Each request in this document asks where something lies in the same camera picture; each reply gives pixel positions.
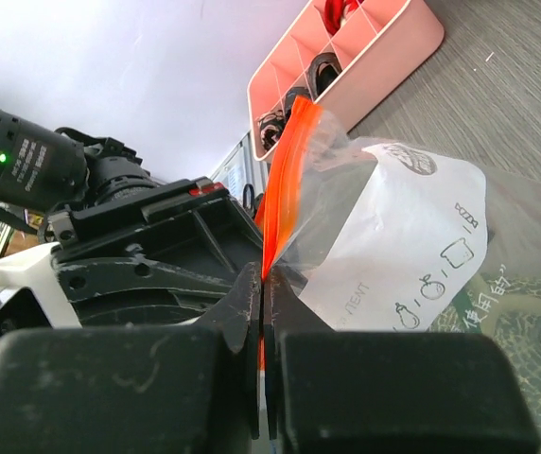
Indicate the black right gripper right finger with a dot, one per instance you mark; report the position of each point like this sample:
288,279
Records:
330,391

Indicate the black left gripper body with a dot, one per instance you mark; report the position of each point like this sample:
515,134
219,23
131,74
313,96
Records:
161,255

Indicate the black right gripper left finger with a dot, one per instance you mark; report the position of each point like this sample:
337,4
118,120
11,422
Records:
182,388

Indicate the clear zip bag orange zipper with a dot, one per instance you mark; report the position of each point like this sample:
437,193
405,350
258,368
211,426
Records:
383,235

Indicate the green netted melon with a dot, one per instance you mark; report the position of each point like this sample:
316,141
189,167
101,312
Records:
507,310

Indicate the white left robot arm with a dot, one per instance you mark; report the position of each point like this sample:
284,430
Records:
41,171

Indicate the pink divided organizer box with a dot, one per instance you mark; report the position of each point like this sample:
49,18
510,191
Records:
379,44

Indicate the red cloth in organizer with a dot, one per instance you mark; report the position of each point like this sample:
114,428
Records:
336,13

